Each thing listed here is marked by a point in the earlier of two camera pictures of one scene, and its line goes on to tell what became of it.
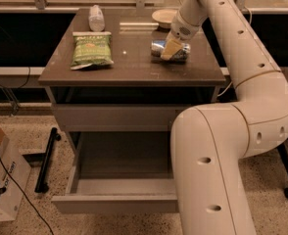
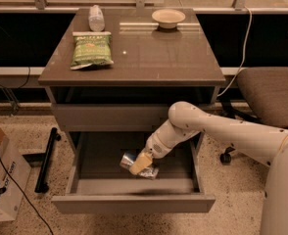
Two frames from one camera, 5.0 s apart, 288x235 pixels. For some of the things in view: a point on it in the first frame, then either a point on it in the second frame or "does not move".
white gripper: x=182 y=27 -> x=156 y=145
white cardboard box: x=4 y=207 does not move
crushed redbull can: x=180 y=55 -> x=127 y=161
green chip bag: x=91 y=47 does not move
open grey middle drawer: x=120 y=172 does not move
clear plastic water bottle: x=96 y=19 does not move
